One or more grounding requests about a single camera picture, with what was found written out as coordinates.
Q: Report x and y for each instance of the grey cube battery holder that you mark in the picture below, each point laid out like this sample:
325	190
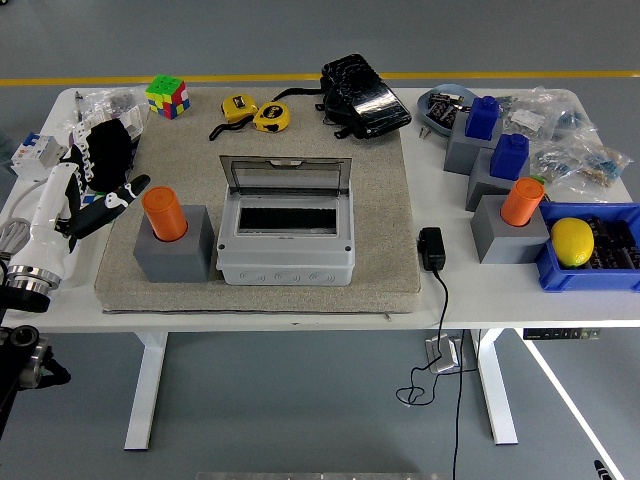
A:
482	190
505	242
175	262
460	152

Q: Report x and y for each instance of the clear bag blue components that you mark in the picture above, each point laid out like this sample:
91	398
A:
575	122

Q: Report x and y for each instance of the white table leg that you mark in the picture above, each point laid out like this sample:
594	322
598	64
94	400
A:
495	390
145	390

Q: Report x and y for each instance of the clear bag white sockets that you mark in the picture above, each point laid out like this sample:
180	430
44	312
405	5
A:
132	122

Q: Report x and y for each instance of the blue square battery block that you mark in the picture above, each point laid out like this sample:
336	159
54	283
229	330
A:
509	157
482	117

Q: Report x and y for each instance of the smoky transparent box lid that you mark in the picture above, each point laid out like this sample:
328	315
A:
285	175

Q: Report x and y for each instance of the white circuit breaker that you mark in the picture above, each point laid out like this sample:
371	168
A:
30	155

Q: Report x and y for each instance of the small green object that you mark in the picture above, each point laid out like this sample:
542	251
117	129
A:
538	179

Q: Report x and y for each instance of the black power adapter plug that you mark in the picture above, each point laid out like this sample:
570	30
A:
431	250

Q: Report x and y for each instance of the grey-brown fabric mat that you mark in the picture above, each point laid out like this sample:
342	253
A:
380	200

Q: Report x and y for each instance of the black table control panel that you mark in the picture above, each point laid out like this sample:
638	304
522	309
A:
560	334

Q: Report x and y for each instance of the clear bag dark components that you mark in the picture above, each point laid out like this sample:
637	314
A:
555	162

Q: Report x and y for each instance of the black printed capacitor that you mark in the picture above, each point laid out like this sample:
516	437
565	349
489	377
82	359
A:
448	116
435	105

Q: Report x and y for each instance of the yellow lemon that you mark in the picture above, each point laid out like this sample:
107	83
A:
572	241

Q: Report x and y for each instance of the clear bag dark screws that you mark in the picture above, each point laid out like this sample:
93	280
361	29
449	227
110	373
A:
120	100

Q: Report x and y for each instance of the clear bag white connectors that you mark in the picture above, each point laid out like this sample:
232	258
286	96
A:
527	119

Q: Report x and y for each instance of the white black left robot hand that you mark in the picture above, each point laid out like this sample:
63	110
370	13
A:
45	225

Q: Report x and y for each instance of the thin metal rod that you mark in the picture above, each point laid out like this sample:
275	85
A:
78	105

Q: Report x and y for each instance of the black cylindrical capacitor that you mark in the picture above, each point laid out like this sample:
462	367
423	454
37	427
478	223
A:
625	234
601	230
615	259

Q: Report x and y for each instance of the black cloth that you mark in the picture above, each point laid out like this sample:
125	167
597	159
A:
116	147

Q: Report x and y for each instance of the silver metal floor bracket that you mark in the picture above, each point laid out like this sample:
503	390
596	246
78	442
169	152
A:
445	357

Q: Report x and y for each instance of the black glossy pouch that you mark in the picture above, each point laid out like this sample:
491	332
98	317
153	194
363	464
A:
375	105

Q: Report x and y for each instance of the blue-grey shallow dish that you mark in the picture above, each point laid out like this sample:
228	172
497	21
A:
424	111

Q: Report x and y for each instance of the grey plastic junction box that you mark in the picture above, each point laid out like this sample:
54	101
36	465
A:
285	260

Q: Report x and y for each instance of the yellow tape measure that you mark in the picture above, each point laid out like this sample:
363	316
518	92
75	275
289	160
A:
239	107
271	117

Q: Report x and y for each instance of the blue plastic parts bin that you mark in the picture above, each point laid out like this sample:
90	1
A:
585	280

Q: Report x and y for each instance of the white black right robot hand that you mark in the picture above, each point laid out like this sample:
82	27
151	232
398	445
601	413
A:
602	472

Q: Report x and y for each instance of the clear bag brown components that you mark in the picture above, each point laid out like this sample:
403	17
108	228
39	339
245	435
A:
602	167

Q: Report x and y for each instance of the orange cylinder battery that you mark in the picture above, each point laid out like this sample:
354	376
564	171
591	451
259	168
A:
521	202
162	212

